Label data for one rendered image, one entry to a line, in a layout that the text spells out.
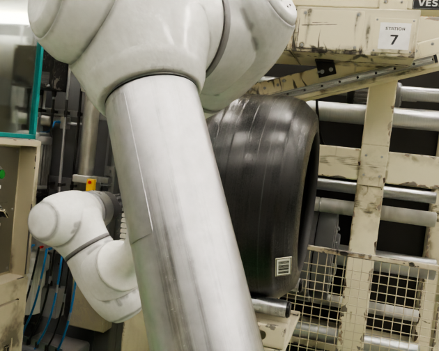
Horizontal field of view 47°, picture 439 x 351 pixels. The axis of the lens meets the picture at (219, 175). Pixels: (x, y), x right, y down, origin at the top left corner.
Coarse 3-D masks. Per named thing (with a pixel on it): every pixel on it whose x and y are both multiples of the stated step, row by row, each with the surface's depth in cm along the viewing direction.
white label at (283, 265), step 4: (276, 260) 124; (280, 260) 124; (284, 260) 124; (288, 260) 125; (276, 264) 125; (280, 264) 125; (284, 264) 125; (288, 264) 125; (276, 268) 126; (280, 268) 126; (284, 268) 126; (288, 268) 126; (276, 272) 126; (280, 272) 127; (284, 272) 127; (288, 272) 127
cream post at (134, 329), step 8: (128, 320) 153; (136, 320) 152; (128, 328) 153; (136, 328) 153; (144, 328) 152; (128, 336) 153; (136, 336) 153; (144, 336) 152; (128, 344) 153; (136, 344) 153; (144, 344) 152
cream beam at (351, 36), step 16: (304, 16) 163; (320, 16) 162; (336, 16) 160; (352, 16) 159; (368, 16) 158; (384, 16) 157; (400, 16) 155; (416, 16) 154; (304, 32) 163; (320, 32) 162; (336, 32) 160; (352, 32) 159; (368, 32) 158; (416, 32) 154; (288, 48) 165; (304, 48) 163; (320, 48) 162; (336, 48) 160; (352, 48) 159; (368, 48) 158; (288, 64) 189; (304, 64) 185; (384, 64) 168; (400, 64) 166
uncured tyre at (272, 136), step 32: (256, 96) 141; (224, 128) 129; (256, 128) 127; (288, 128) 126; (224, 160) 124; (256, 160) 123; (288, 160) 123; (224, 192) 123; (256, 192) 121; (288, 192) 122; (256, 224) 121; (288, 224) 122; (256, 256) 124; (288, 256) 126; (256, 288) 133; (288, 288) 138
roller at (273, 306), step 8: (256, 296) 136; (264, 296) 136; (256, 304) 134; (264, 304) 134; (272, 304) 134; (280, 304) 133; (288, 304) 133; (256, 312) 136; (264, 312) 134; (272, 312) 133; (280, 312) 133; (288, 312) 132
